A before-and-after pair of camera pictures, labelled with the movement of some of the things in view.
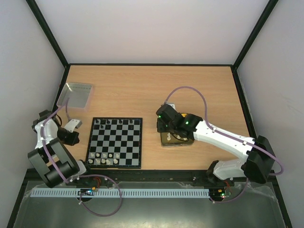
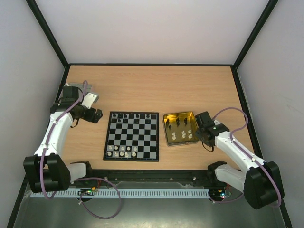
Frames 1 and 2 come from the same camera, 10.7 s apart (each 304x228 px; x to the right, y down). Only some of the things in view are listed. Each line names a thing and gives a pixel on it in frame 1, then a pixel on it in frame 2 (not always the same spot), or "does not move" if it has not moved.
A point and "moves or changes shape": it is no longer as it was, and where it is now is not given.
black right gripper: [160, 126] -> [202, 120]
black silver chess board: [115, 143] -> [132, 136]
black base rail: [105, 176] does not move
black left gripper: [74, 140] -> [96, 117]
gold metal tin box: [168, 139] moves or changes shape
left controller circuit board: [87, 191] does not move
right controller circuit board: [219, 194] does not move
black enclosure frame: [235, 65] does not move
